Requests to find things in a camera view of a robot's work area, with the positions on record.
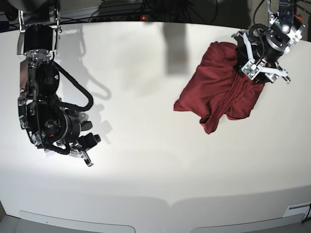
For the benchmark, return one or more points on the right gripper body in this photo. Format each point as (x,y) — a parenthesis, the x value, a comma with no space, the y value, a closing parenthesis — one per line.
(62,134)

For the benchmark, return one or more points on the dark red long-sleeve shirt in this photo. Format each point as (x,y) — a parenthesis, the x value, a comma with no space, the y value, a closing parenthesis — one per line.
(217,89)

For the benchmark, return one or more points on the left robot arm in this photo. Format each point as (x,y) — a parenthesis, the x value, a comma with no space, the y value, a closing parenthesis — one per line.
(284,31)

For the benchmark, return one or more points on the power strip with red switch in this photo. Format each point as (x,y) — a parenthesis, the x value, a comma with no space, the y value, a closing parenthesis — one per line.
(134,17)

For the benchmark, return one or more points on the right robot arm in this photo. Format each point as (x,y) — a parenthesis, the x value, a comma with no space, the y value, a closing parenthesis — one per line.
(39,26)

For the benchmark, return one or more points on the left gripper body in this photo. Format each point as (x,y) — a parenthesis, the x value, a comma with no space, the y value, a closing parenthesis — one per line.
(269,59)

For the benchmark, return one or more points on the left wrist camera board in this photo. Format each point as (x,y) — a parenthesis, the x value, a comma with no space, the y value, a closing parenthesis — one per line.
(250,69)

